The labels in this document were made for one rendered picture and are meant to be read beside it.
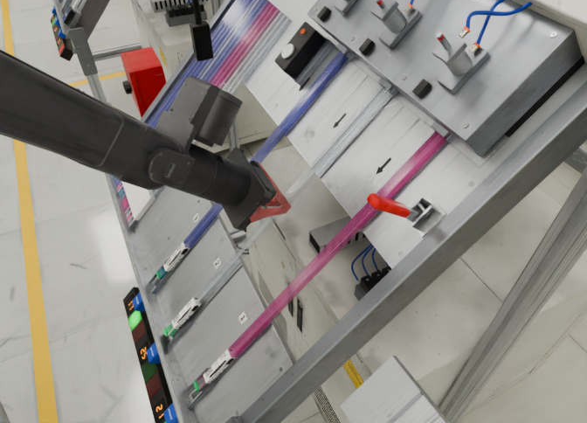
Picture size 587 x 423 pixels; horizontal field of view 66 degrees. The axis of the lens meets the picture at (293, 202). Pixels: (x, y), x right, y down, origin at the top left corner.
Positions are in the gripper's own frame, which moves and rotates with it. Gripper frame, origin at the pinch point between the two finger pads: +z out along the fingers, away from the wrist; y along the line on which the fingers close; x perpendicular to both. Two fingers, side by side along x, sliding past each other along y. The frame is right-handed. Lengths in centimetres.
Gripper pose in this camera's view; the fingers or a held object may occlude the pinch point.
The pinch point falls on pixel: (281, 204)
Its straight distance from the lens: 64.9
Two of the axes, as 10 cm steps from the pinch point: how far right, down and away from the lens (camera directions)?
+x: -6.2, 7.2, 3.0
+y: -4.4, -6.4, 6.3
